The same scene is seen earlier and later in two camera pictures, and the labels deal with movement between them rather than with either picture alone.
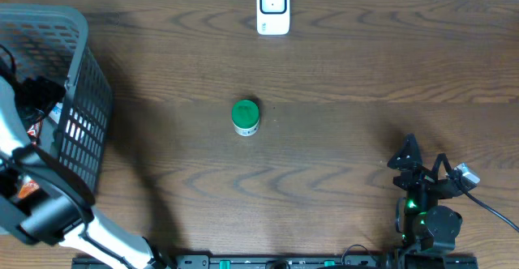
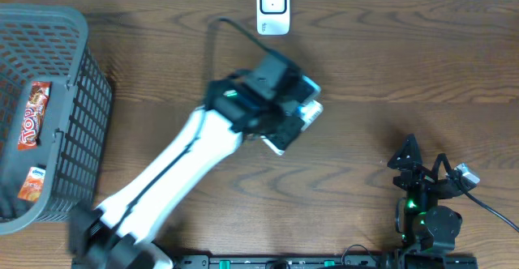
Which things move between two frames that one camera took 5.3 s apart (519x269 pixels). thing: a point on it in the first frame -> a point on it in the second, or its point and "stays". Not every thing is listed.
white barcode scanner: [272, 7] stays
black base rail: [293, 262] stays
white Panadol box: [56, 112] -> [310, 113]
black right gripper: [422, 176] stays
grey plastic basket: [52, 40] stays
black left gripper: [46, 91] -> [285, 141]
